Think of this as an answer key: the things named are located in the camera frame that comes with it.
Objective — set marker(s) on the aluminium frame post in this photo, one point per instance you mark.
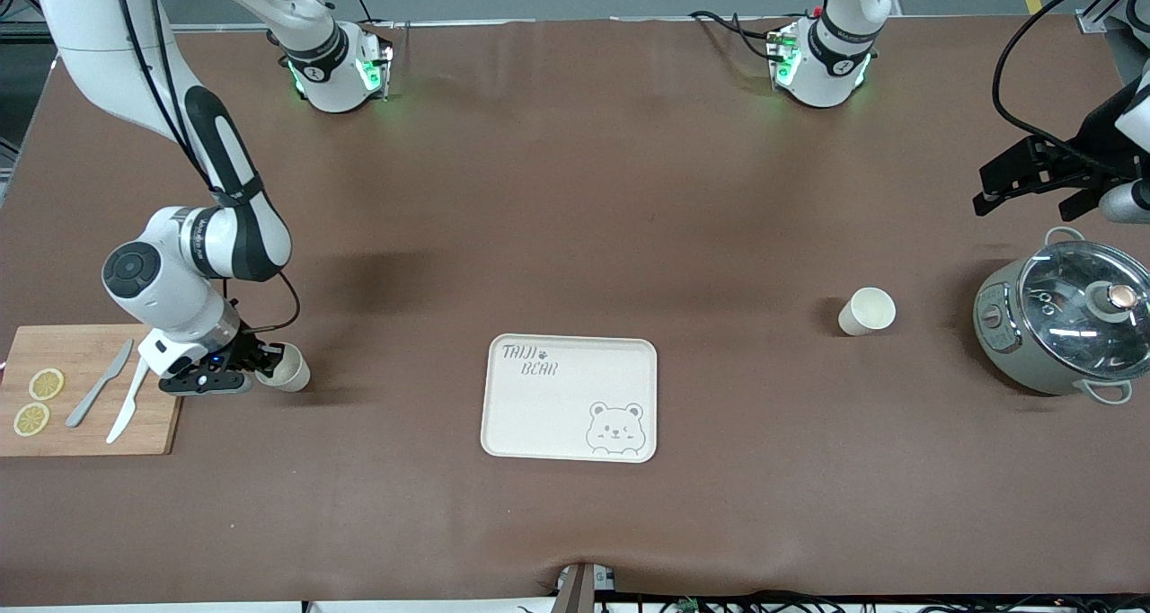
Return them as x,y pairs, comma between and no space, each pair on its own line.
1092,22

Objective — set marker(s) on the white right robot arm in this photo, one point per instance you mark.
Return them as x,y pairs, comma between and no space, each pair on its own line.
108,56

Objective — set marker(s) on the grey pot, glass lid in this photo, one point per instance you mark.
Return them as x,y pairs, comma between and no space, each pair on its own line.
1015,361

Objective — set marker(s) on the white plastic knife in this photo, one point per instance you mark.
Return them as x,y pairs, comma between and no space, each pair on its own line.
126,415

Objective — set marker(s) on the lemon slice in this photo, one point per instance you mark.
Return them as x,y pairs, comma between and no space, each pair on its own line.
31,419
47,384

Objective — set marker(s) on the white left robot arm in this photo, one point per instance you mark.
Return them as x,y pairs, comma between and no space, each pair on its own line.
831,56

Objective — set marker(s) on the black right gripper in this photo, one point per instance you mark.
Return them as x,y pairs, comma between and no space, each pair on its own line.
244,352

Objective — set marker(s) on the white plastic cup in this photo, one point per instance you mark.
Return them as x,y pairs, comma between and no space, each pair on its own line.
295,375
870,309

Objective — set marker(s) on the glass pot lid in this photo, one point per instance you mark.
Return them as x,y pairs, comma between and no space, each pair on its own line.
1060,307

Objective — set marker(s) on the cream tray with bear print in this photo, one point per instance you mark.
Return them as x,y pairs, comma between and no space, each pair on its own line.
575,415

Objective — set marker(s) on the grey plastic knife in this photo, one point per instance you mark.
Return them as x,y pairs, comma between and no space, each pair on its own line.
99,384

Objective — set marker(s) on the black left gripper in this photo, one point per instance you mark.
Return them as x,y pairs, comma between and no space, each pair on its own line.
1092,148

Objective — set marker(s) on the bamboo cutting board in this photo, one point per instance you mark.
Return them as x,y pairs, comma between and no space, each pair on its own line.
90,433

